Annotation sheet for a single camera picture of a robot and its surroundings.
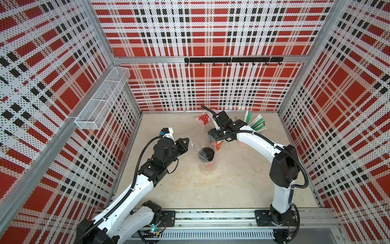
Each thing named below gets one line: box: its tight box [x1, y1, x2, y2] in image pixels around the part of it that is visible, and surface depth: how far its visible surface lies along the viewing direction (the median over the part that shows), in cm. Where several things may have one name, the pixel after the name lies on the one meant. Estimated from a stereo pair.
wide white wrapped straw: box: [249, 113, 263, 127], surface depth 93 cm
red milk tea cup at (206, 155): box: [198, 146, 215, 171], surface depth 76 cm
